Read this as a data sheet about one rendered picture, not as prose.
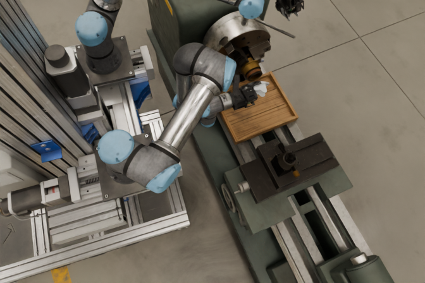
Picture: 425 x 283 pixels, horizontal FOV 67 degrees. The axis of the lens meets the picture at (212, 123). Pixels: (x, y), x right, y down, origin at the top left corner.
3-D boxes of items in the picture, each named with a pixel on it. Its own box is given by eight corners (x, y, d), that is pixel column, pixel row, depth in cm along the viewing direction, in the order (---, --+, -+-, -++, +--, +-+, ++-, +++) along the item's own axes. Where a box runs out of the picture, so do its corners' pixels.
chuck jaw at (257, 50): (245, 42, 154) (267, 32, 155) (245, 48, 159) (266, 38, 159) (255, 60, 150) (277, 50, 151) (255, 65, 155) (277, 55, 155)
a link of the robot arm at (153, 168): (128, 177, 109) (205, 55, 124) (165, 199, 107) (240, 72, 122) (118, 172, 98) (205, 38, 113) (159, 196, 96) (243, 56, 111)
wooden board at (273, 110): (210, 96, 169) (210, 92, 165) (269, 74, 177) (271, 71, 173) (234, 144, 159) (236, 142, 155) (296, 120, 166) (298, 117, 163)
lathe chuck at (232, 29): (202, 66, 168) (209, 24, 140) (254, 50, 177) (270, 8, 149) (209, 79, 165) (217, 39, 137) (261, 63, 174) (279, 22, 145)
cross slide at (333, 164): (238, 168, 148) (240, 165, 144) (316, 135, 157) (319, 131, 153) (256, 204, 141) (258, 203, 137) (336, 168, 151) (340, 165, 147)
